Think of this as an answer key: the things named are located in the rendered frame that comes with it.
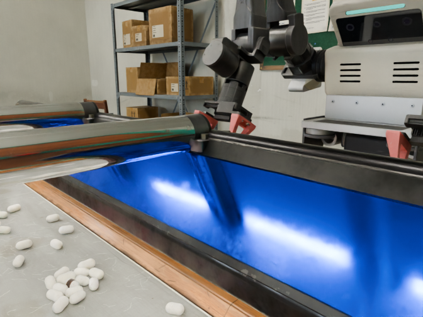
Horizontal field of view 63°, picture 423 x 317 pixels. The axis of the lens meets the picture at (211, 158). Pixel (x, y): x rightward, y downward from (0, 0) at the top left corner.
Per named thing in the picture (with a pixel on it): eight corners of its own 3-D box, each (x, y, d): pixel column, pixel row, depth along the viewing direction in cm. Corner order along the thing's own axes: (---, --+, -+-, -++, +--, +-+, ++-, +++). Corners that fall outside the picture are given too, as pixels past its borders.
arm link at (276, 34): (310, 42, 91) (293, 43, 95) (294, 13, 84) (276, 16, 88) (297, 70, 89) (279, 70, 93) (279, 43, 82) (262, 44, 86)
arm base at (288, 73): (331, 53, 94) (293, 55, 102) (320, 32, 88) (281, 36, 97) (320, 78, 92) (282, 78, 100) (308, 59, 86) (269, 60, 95)
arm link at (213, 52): (272, 41, 78) (243, 43, 84) (243, 11, 70) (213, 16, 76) (255, 89, 77) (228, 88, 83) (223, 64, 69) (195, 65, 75)
